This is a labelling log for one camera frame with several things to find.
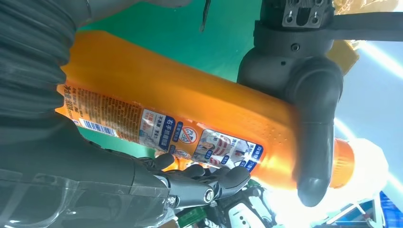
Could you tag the green circuit board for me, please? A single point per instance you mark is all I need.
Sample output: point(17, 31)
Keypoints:
point(190, 217)

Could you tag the yellow cardboard box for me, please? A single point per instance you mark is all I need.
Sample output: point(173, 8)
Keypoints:
point(343, 56)

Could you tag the blue white box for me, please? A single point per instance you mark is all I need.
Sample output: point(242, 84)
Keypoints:
point(390, 210)

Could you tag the ribbed grey right arm sleeve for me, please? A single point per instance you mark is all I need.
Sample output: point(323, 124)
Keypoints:
point(28, 63)

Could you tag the clear plastic wrist cover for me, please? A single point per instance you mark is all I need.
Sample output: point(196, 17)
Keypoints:
point(78, 204)

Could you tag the white black robot body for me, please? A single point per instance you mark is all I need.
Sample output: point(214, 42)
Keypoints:
point(248, 214)

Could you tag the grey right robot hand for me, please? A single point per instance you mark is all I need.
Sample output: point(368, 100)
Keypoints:
point(82, 157)

